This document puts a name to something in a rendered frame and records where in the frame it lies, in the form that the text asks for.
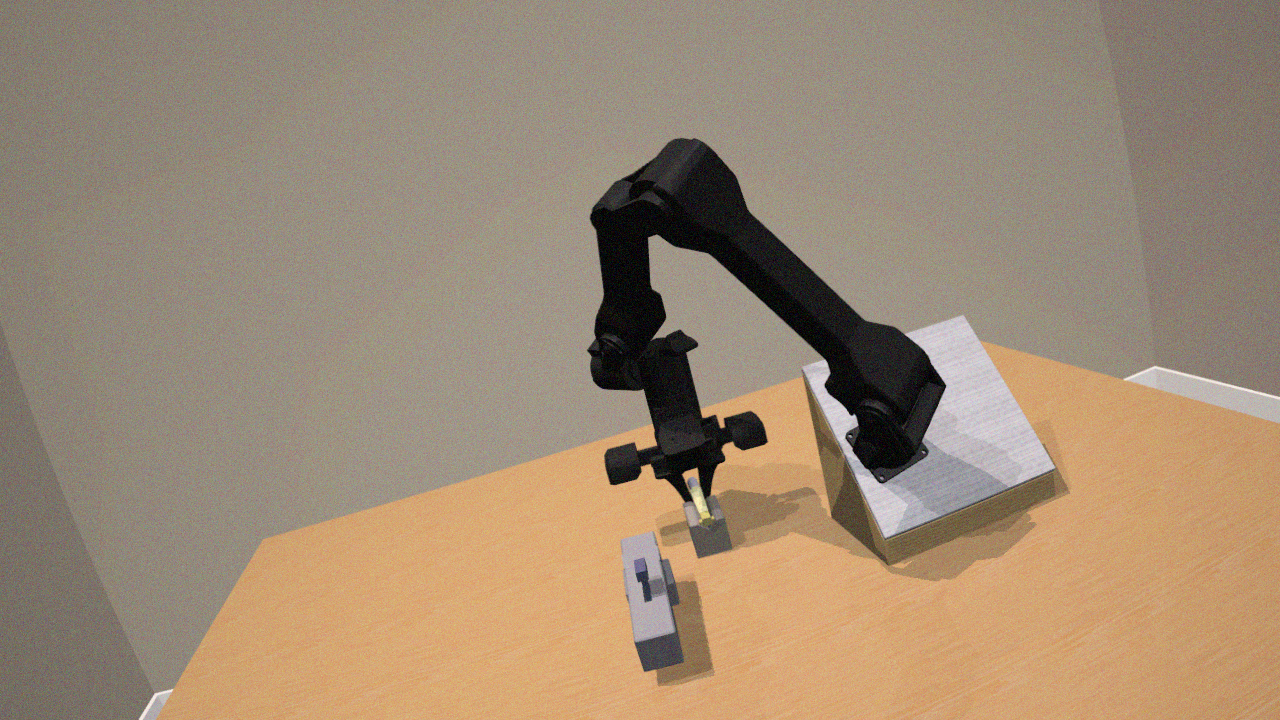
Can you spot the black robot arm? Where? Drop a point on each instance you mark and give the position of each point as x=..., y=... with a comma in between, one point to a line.
x=689, y=197

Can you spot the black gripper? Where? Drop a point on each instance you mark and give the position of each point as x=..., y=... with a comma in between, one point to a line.
x=623, y=463

